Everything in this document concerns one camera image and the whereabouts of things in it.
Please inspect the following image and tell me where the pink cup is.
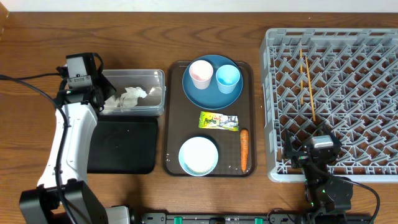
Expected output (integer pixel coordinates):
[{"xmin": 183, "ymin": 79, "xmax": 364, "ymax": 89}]
[{"xmin": 188, "ymin": 60, "xmax": 213, "ymax": 90}]

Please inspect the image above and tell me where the clear plastic bin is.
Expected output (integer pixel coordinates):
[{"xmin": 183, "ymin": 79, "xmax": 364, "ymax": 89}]
[{"xmin": 100, "ymin": 69, "xmax": 166, "ymax": 116}]

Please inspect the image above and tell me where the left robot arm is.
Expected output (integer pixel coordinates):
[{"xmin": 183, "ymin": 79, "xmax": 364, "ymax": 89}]
[{"xmin": 19, "ymin": 53, "xmax": 131, "ymax": 223}]

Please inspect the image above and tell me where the black waste tray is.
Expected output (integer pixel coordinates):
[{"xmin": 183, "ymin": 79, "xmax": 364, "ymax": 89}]
[{"xmin": 87, "ymin": 115, "xmax": 158, "ymax": 174}]

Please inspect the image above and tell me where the light blue bowl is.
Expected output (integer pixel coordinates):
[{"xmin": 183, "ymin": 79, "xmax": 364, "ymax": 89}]
[{"xmin": 178, "ymin": 136, "xmax": 220, "ymax": 177}]

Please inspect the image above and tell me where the left wooden chopstick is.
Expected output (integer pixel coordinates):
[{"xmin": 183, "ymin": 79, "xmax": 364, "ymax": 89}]
[{"xmin": 299, "ymin": 42, "xmax": 304, "ymax": 105}]

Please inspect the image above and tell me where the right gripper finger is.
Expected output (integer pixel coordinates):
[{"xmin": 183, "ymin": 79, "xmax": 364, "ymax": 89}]
[
  {"xmin": 313, "ymin": 123, "xmax": 335, "ymax": 138},
  {"xmin": 284, "ymin": 129, "xmax": 293, "ymax": 159}
]

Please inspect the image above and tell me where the right wooden chopstick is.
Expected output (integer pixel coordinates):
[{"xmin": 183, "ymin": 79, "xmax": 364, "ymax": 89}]
[{"xmin": 305, "ymin": 57, "xmax": 316, "ymax": 122}]

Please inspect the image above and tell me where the white paper ball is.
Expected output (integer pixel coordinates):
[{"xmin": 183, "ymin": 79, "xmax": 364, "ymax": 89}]
[{"xmin": 104, "ymin": 87, "xmax": 147, "ymax": 108}]

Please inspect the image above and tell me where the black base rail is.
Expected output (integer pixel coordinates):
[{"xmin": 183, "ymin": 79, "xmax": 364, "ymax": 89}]
[{"xmin": 131, "ymin": 208, "xmax": 375, "ymax": 224}]

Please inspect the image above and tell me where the grey dishwasher rack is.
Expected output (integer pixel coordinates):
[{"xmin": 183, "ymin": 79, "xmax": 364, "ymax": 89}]
[{"xmin": 259, "ymin": 28, "xmax": 397, "ymax": 183}]

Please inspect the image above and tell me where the dark blue plate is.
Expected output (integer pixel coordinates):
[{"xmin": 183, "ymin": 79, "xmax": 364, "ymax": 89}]
[{"xmin": 182, "ymin": 55, "xmax": 244, "ymax": 110}]

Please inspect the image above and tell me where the light blue cup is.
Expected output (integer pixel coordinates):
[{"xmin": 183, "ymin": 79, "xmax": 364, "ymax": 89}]
[{"xmin": 216, "ymin": 65, "xmax": 241, "ymax": 94}]

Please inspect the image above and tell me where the brown serving tray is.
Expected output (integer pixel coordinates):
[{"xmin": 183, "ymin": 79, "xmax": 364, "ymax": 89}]
[{"xmin": 162, "ymin": 61, "xmax": 257, "ymax": 178}]

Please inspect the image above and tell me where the wooden chopstick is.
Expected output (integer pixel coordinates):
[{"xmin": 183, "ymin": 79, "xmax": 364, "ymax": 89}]
[
  {"xmin": 299, "ymin": 42, "xmax": 304, "ymax": 105},
  {"xmin": 305, "ymin": 57, "xmax": 316, "ymax": 122}
]

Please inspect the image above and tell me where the orange carrot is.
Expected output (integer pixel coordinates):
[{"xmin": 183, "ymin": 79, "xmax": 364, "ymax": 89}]
[{"xmin": 240, "ymin": 129, "xmax": 249, "ymax": 172}]

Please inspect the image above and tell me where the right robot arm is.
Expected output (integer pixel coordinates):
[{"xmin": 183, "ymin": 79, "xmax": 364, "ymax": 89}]
[{"xmin": 284, "ymin": 126, "xmax": 353, "ymax": 223}]

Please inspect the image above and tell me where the green snack wrapper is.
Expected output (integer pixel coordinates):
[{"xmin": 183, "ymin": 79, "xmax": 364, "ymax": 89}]
[{"xmin": 198, "ymin": 111, "xmax": 239, "ymax": 131}]

